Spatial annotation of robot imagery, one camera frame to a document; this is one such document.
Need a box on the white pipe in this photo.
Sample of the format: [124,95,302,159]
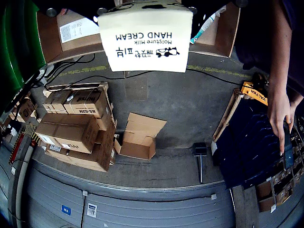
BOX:
[14,142,34,225]

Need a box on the flat white carton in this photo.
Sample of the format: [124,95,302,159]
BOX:
[58,16,100,44]

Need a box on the person in purple shirt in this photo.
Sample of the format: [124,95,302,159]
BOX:
[235,0,304,105]

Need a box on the open brown cardboard box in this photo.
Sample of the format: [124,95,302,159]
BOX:
[35,8,105,65]
[189,2,242,58]

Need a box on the cardboard box with BS-52M print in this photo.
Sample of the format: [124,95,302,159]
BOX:
[63,88,112,119]

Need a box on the cardboard box with Hiper print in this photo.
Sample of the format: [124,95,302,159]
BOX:
[35,113,99,154]

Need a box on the black hanging wall cable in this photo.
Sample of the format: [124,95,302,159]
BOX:
[80,194,86,228]

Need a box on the large brown cardboard box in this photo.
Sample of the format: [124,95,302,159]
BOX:
[44,118,117,173]

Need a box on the thin black floor cable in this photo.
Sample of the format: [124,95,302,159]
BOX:
[45,53,252,87]

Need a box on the bare person forearm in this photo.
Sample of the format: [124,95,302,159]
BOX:
[267,0,299,105]

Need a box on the stack of dark blue bins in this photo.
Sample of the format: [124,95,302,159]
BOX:
[212,96,296,190]

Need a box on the bare person hand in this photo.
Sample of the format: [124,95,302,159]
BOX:
[267,95,297,156]

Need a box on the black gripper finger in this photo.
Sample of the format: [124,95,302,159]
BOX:
[46,0,119,17]
[180,0,249,36]

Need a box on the black dustpan with handle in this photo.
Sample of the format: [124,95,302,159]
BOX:
[192,142,208,184]

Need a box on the green metal shelf stand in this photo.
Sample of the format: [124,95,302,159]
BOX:
[0,0,47,100]

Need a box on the light wooden slat frame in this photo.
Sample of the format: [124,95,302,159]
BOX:
[42,81,109,93]

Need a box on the orange part with Valter print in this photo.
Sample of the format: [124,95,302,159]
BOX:
[240,81,269,106]

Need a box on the white and teal bottle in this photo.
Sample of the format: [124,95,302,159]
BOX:
[189,6,228,45]

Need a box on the white printed notice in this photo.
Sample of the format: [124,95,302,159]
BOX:
[86,203,98,219]

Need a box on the cardboard box with round logo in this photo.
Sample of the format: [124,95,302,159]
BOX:
[15,98,38,124]

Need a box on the small plain cardboard box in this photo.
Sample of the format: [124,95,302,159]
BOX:
[42,89,73,114]

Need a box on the open flat cardboard mailer box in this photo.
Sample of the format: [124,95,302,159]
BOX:
[114,112,168,161]

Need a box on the rack of small cardboard bins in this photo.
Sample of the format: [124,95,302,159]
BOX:
[256,123,304,213]

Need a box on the upright wooden pallet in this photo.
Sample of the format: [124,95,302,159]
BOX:
[212,87,245,143]

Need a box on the cow print hand cream box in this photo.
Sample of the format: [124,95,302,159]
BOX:
[97,2,194,73]

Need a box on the red bar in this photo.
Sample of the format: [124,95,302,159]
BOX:
[8,133,26,165]

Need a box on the black yellow striped bumper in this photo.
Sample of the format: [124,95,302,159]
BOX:
[23,123,38,141]

